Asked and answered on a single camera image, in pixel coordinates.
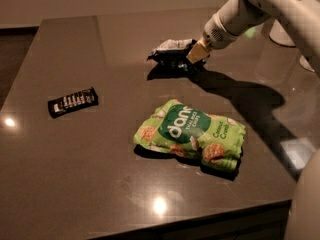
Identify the green rice chips bag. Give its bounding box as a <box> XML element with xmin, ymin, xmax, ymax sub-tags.
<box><xmin>133</xmin><ymin>99</ymin><xmax>246</xmax><ymax>173</ymax></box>

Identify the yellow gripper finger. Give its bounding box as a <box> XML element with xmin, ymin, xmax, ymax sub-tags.
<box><xmin>186</xmin><ymin>40</ymin><xmax>210</xmax><ymax>64</ymax></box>

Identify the blue chip bag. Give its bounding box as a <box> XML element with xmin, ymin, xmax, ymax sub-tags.
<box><xmin>147</xmin><ymin>39</ymin><xmax>209</xmax><ymax>73</ymax></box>

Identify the black rxbar chocolate bar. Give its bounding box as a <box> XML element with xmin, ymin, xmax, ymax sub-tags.
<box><xmin>48</xmin><ymin>87</ymin><xmax>99</xmax><ymax>118</ymax></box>

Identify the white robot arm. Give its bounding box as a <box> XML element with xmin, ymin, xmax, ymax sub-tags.
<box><xmin>187</xmin><ymin>0</ymin><xmax>320</xmax><ymax>75</ymax></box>

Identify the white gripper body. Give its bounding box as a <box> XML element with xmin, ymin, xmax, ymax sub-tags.
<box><xmin>203</xmin><ymin>12</ymin><xmax>238</xmax><ymax>50</ymax></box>

